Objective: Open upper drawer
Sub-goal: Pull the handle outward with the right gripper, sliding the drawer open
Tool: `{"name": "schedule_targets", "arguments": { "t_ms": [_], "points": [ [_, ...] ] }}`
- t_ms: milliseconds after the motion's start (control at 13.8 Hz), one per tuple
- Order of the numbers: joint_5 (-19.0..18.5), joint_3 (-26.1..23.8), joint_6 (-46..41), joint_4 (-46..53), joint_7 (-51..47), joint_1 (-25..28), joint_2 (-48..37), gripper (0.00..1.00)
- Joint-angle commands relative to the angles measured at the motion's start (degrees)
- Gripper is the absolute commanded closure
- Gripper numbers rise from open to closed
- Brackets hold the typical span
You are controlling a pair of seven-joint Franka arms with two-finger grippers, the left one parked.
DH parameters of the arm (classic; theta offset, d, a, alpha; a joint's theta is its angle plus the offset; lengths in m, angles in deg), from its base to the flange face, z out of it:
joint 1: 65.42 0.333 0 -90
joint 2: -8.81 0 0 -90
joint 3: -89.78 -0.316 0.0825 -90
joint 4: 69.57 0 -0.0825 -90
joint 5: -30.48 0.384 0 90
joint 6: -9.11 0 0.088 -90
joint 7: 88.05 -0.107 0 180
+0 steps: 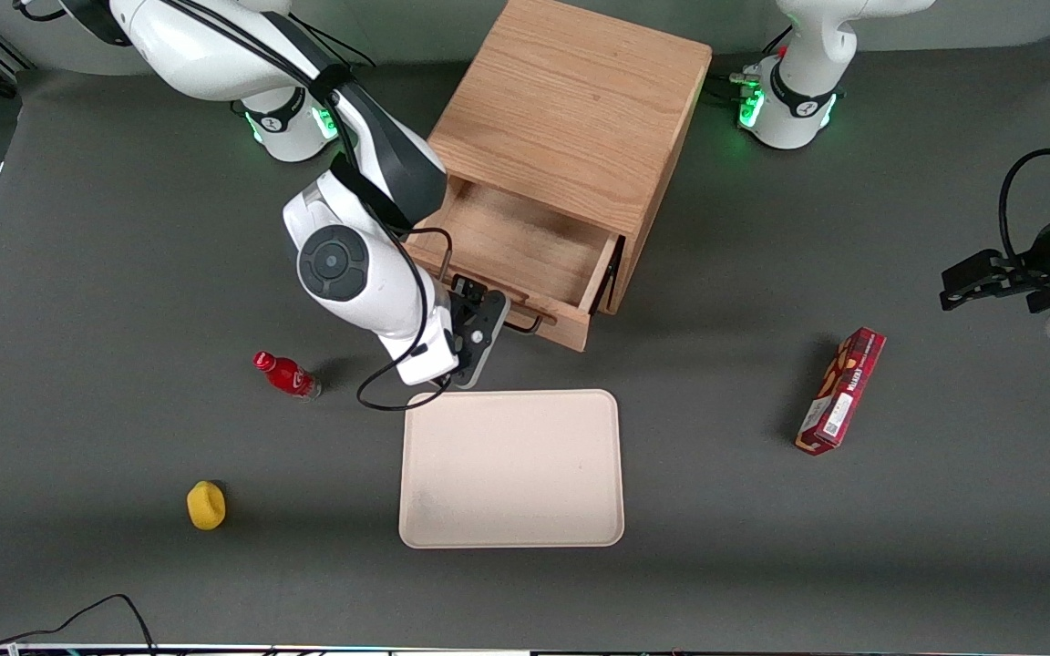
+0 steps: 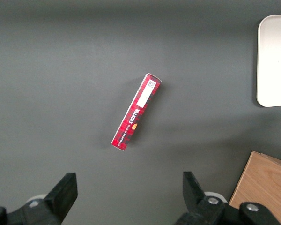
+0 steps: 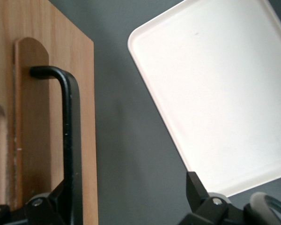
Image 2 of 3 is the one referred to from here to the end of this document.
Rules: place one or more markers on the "red tartan shortbread box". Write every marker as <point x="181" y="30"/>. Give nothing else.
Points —
<point x="137" y="112"/>

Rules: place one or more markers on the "beige rectangular tray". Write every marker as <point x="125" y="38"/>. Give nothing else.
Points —
<point x="275" y="61"/>

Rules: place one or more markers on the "wooden drawer cabinet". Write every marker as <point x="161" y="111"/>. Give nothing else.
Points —
<point x="264" y="182"/>

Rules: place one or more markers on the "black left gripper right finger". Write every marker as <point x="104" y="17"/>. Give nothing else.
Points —
<point x="196" y="199"/>

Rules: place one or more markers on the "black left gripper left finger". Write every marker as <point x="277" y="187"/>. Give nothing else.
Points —
<point x="61" y="199"/>

